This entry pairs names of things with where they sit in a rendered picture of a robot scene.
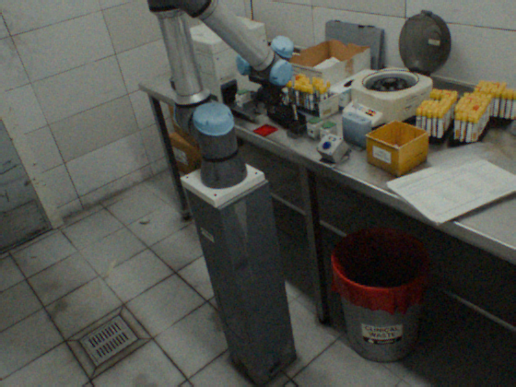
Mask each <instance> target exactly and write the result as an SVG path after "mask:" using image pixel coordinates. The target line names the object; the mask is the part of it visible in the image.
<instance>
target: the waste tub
mask: <svg viewBox="0 0 516 387"><path fill-rule="evenodd" d="M428 134H429V132H428V131H425V130H423V129H420V128H417V127H414V126H412V125H410V124H407V123H402V122H399V121H397V120H394V121H392V122H390V123H387V124H385V125H384V126H382V127H381V128H379V129H377V130H375V131H373V132H371V133H369V134H367V135H365V136H366V137H367V162H368V163H369V164H370V165H372V166H374V167H376V168H379V169H381V170H384V171H386V172H390V173H392V174H394V175H396V176H398V177H400V176H401V175H403V174H405V173H406V172H408V171H410V170H413V169H415V168H416V167H418V166H420V165H421V164H423V163H425V162H426V160H428V157H427V155H428ZM394 145H398V146H399V147H395V146H394Z"/></svg>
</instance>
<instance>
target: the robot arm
mask: <svg viewBox="0 0 516 387"><path fill-rule="evenodd" d="M147 4H148V8H149V11H150V12H151V13H153V14H154V15H156V16H157V20H158V26H159V29H160V33H161V37H162V40H163V44H164V47H165V51H166V55H167V58H168V62H169V65H170V71H171V75H172V79H173V83H174V86H175V88H176V92H177V93H176V95H175V96H174V98H173V101H174V104H175V106H174V116H175V119H176V121H177V123H178V125H179V126H180V127H181V129H182V130H183V131H185V132H187V133H188V134H189V135H191V136H192V137H193V138H194V139H195V140H197V141H198V144H199V147H200V152H201V156H202V164H201V171H200V177H201V181H202V184H203V185H204V186H206V187H209V188H213V189H225V188H229V187H232V186H235V185H237V184H239V183H241V182H243V181H244V180H245V178H246V176H247V168H246V165H245V162H244V160H243V158H242V157H241V155H240V152H239V148H238V142H237V137H236V132H235V126H234V118H233V115H232V112H231V109H230V108H229V107H228V106H227V105H225V104H223V103H220V102H219V103H216V102H212V100H211V97H210V92H209V91H208V90H207V89H205V88H204V86H203V82H202V78H201V74H200V70H199V66H198V62H197V58H196V54H195V49H194V43H193V38H192V34H191V31H190V26H189V22H188V17H187V15H188V16H190V17H191V18H193V19H196V18H198V19H199V20H201V21H202V22H203V23H204V24H205V25H206V26H207V27H208V28H210V29H211V30H212V31H213V32H214V33H215V34H216V35H217V36H218V37H219V38H220V39H221V40H222V41H224V42H225V43H226V44H227V45H228V46H229V47H230V48H232V49H233V50H234V51H235V52H236V53H237V54H238V56H237V68H238V70H239V72H240V74H241V75H242V76H248V79H249V82H253V83H255V84H258V85H261V86H260V87H259V88H258V89H257V92H256V95H254V99H253V105H254V107H255V109H256V111H257V112H258V113H259V114H262V115H264V116H266V111H265V109H267V110H268V111H270V112H274V108H273V106H279V105H280V104H281V103H282V104H283V103H284V100H285V98H286V94H285V93H284V92H283V91H282V89H283V88H286V86H287V83H289V81H290V80H291V78H292V77H293V68H292V65H291V64H290V60H291V57H292V55H293V51H294V44H293V42H292V41H291V40H290V39H289V38H286V37H283V36H279V37H275V38H274V39H273V41H272V43H271V46H266V45H265V44H264V43H263V42H262V41H261V40H260V39H259V38H258V37H257V36H256V35H255V34H254V33H253V32H252V31H251V30H250V29H249V28H248V27H247V26H245V25H244V24H243V23H242V22H241V21H240V19H239V18H238V17H237V16H236V15H235V14H234V13H233V12H232V11H231V10H230V9H229V8H228V7H227V6H225V5H224V4H223V3H222V2H221V1H220V0H147ZM283 98H284V100H282V99H283Z"/></svg>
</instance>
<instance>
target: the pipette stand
mask: <svg viewBox="0 0 516 387"><path fill-rule="evenodd" d="M341 116H342V131H343V139H344V141H345V142H346V144H347V145H348V147H351V148H353V149H355V150H356V151H358V152H362V151H364V150H366V149H367V137H366V136H365V135H367V134H369V133H371V132H372V126H371V119H369V118H366V117H364V116H361V115H359V114H357V118H356V114H355V113H354V112H351V111H349V112H347V113H345V114H343V115H341Z"/></svg>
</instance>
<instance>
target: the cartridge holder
mask: <svg viewBox="0 0 516 387"><path fill-rule="evenodd" d="M307 123H308V122H307V121H304V120H301V119H299V120H297V121H295V122H294V123H291V124H290V125H289V129H290V130H288V131H286V133H287V135H289V136H292V137H294V138H296V139H297V138H299V137H300V136H302V135H305V134H307V133H308V128H307Z"/></svg>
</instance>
